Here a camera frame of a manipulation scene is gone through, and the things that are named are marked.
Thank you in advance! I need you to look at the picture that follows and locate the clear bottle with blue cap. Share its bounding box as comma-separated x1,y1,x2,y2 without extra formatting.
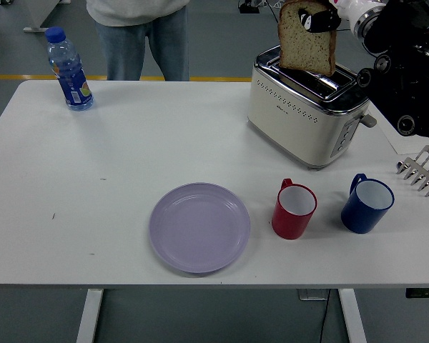
44,26,95,112

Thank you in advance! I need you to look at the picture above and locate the bread slice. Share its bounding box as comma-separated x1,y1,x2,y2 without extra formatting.
277,0,337,76

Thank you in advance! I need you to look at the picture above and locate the clear under-table bracket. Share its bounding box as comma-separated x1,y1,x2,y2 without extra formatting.
298,288,330,301

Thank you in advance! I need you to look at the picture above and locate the white table leg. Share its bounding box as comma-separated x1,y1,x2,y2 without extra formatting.
75,288,104,343
337,288,368,343

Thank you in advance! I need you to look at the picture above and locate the yellow floor tape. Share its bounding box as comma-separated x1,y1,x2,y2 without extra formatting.
0,74,253,83

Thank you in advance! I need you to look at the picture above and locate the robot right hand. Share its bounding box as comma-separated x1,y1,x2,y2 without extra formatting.
298,0,387,35

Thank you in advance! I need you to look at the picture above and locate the lilac round plate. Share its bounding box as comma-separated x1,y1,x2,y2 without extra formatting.
149,182,252,274

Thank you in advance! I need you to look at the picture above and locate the blue mug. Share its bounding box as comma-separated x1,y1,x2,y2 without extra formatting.
340,173,395,235

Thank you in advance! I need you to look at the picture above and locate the metal toast rack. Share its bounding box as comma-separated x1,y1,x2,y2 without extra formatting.
395,144,429,198

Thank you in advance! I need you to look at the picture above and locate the person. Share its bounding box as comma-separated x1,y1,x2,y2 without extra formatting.
85,0,190,82

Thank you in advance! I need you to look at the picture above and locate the black under-table cable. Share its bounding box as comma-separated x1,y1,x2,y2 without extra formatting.
320,289,332,343

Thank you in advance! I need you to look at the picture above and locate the cream and chrome toaster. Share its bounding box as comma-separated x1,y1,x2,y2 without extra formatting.
245,45,378,172

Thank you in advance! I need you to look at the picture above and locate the white desk frame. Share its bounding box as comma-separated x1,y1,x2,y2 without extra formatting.
23,0,72,35

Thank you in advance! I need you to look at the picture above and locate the red mug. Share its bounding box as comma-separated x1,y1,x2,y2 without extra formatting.
271,177,318,240

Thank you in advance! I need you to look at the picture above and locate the black power strip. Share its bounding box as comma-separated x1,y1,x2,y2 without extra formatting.
238,0,261,14

